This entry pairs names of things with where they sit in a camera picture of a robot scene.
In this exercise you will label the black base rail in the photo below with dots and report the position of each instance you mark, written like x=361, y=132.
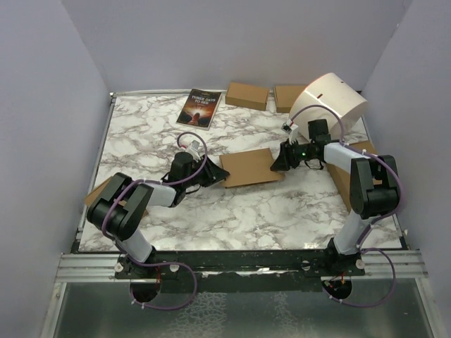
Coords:
x=235, y=271

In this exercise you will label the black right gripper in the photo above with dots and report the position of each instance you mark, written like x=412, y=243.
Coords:
x=285, y=159

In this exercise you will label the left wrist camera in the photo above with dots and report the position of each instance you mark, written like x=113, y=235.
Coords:
x=194, y=150

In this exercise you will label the white cylindrical drum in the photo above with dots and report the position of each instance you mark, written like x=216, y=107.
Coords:
x=325, y=98

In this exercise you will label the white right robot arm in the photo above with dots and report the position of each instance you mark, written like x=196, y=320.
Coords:
x=374, y=187

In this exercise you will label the cardboard box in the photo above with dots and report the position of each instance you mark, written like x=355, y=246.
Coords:
x=342, y=178
x=95, y=197
x=247, y=96
x=286, y=95
x=248, y=168

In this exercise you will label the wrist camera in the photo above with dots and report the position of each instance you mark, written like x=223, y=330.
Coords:
x=290, y=128
x=194, y=150

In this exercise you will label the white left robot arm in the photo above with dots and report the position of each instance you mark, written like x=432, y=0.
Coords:
x=168, y=193

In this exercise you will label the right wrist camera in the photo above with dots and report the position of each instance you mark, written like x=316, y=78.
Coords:
x=290, y=128

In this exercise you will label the Three Days To See book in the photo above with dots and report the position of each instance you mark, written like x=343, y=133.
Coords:
x=199, y=109

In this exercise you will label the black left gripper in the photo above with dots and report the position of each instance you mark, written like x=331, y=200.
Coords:
x=213, y=172

